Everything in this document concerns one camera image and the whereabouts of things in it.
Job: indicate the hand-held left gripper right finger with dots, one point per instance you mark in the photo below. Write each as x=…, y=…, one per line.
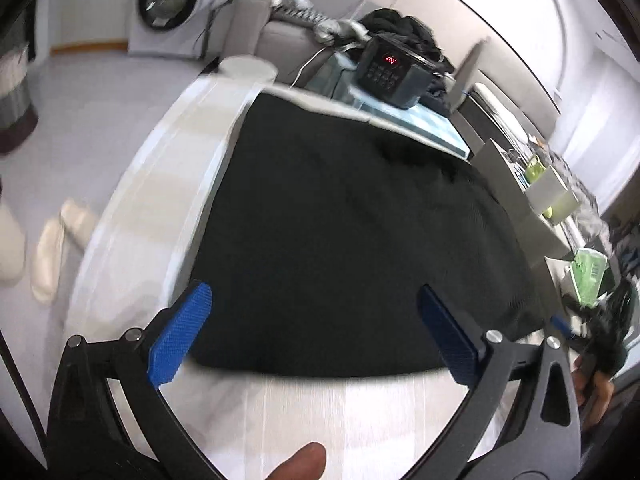
x=447, y=332

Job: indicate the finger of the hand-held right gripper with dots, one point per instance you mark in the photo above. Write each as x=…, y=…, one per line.
x=562, y=325

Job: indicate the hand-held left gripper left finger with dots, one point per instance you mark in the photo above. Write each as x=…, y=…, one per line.
x=182, y=330

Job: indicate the black knit sweater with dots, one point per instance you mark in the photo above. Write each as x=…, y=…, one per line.
x=350, y=235

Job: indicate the pile of black clothes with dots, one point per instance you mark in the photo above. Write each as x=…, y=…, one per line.
x=400, y=25

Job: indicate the person's right hand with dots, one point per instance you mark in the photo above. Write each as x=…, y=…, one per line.
x=595, y=395

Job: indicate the person's left hand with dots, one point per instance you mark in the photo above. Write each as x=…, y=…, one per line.
x=300, y=465

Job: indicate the green packet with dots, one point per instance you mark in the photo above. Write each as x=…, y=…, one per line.
x=590, y=275

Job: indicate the beige side table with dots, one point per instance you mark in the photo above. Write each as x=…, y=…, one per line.
x=530, y=230

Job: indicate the cream cup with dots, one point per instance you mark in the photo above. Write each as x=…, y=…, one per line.
x=565, y=207

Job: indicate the white paper towel roll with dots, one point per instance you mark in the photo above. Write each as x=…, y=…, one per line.
x=547, y=187

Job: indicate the beige slipper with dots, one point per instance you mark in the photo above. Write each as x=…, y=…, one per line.
x=47, y=265
x=80, y=222

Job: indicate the white trash bin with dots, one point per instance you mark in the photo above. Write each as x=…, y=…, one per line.
x=10, y=240

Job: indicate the beige leather sofa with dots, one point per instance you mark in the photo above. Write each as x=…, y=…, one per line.
x=487, y=97

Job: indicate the dark pressure cooker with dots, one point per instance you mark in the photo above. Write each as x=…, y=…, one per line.
x=390, y=70

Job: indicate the woven laundry basket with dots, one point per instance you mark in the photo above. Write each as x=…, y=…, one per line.
x=15, y=95

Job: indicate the grey sofa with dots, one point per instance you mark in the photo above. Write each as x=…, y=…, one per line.
x=280, y=45

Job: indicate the grey crumpled cloth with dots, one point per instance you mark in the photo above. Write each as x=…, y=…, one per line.
x=340, y=30

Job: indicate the white washing machine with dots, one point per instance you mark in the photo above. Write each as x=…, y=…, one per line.
x=165, y=0

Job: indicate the houndstooth cushion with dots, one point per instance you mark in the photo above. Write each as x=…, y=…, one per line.
x=302, y=14

